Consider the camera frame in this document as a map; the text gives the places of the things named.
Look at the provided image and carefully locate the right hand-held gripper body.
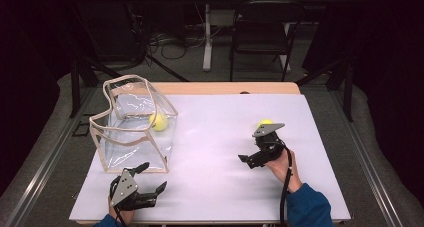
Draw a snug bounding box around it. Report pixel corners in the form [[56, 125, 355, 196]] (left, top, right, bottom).
[[248, 122, 288, 170]]

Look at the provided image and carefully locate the black folding chair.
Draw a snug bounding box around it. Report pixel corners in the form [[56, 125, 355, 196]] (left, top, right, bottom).
[[229, 0, 305, 83]]

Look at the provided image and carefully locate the white table mat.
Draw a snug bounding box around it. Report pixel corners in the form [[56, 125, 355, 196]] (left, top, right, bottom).
[[68, 93, 352, 223]]

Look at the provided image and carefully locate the clear plastic bag beige trim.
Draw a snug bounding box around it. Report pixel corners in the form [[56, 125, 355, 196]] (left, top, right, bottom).
[[88, 74, 179, 175]]

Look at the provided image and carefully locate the black metal stand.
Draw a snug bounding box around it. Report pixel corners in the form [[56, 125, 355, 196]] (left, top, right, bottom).
[[294, 58, 355, 123], [68, 53, 118, 120]]

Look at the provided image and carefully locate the right hand-held gripper cable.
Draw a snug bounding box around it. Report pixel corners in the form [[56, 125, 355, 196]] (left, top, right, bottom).
[[279, 143, 294, 227]]

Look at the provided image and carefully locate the person's right hand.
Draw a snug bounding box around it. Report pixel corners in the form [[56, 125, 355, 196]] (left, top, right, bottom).
[[264, 148, 303, 193]]

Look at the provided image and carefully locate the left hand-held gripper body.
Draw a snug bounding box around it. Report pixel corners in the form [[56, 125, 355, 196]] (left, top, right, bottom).
[[109, 169, 158, 212]]

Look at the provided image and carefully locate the person's left hand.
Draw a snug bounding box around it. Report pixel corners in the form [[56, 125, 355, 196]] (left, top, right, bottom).
[[107, 196, 136, 226]]

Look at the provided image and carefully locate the left hand-held gripper cable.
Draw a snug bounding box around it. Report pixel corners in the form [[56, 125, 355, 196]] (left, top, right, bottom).
[[109, 176, 128, 227]]

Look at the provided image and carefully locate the aluminium frame rail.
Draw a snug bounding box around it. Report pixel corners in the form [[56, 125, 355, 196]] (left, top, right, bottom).
[[329, 86, 404, 227], [3, 86, 98, 227]]

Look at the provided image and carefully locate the plain yellow tennis ball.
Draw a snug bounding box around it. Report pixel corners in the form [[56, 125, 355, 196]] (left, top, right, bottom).
[[148, 112, 169, 133]]

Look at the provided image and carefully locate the tangle of floor cables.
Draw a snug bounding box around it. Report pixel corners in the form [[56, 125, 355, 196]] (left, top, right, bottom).
[[126, 3, 234, 66]]

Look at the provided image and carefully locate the white-legged desk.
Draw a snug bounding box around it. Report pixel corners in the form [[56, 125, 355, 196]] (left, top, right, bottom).
[[183, 0, 335, 73]]

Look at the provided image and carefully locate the yellow tennis ball black print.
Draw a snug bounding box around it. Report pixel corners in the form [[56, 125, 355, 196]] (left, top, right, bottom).
[[256, 118, 275, 130]]

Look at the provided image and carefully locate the hand-held gripper cable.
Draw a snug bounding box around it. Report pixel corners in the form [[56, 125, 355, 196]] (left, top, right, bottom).
[[279, 143, 294, 227], [109, 176, 128, 227]]

